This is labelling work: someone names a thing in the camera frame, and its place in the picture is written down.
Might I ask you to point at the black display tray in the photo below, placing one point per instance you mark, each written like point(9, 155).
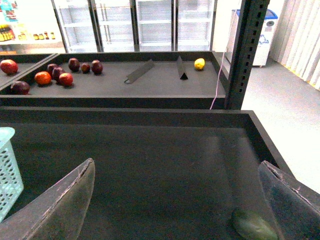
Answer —
point(159, 174)
point(159, 88)

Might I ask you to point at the black flat divider bar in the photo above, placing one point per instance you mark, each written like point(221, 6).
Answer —
point(139, 72)

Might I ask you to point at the red apple front cluster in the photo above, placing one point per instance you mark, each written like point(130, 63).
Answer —
point(66, 79)

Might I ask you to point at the dark red apple back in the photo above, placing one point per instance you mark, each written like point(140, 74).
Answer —
point(74, 64)

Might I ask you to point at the black near display tray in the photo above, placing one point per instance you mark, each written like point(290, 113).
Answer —
point(159, 174)

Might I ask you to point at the dark red fruit behind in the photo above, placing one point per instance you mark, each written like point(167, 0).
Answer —
point(50, 68)

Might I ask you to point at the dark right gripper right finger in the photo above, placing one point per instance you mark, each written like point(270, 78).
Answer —
point(295, 206)

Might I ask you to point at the white vertical blinds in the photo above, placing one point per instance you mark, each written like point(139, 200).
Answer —
point(296, 44)

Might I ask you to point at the dark red apple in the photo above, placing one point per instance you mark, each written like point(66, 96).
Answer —
point(74, 64)
point(96, 67)

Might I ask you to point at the yellow lemon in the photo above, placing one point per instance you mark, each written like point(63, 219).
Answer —
point(199, 64)

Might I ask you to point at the dark red fruit cluster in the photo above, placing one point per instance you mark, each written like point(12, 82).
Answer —
point(56, 72)

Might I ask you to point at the dark red apple right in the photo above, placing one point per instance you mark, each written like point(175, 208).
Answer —
point(96, 67)

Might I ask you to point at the light blue plastic basket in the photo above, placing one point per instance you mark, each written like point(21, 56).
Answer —
point(11, 184)

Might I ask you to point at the black triangular divider bar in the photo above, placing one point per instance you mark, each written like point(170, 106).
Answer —
point(181, 69)

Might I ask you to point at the shelf with jars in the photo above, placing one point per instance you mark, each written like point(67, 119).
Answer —
point(29, 27)

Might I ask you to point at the orange red tomato fruit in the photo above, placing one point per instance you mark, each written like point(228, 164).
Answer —
point(43, 78)

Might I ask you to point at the small dark red fruit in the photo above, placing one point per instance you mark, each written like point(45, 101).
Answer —
point(85, 68)

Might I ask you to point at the black far display tray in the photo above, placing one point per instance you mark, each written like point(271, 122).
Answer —
point(159, 88)

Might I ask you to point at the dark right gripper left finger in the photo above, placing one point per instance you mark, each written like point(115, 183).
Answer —
point(58, 213)

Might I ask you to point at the glass door refrigerator row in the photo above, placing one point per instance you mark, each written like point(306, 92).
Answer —
point(107, 26)

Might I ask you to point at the white blue chest freezer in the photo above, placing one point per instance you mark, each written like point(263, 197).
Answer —
point(265, 40)

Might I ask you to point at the green avocado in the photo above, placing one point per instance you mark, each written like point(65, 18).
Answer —
point(251, 226)

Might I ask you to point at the dark purple fruit left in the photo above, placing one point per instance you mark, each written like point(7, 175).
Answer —
point(20, 88)

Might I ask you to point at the black perforated metal post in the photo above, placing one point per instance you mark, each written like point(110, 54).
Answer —
point(251, 18)

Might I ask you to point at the red fruit far left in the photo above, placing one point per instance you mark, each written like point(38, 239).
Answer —
point(9, 66)

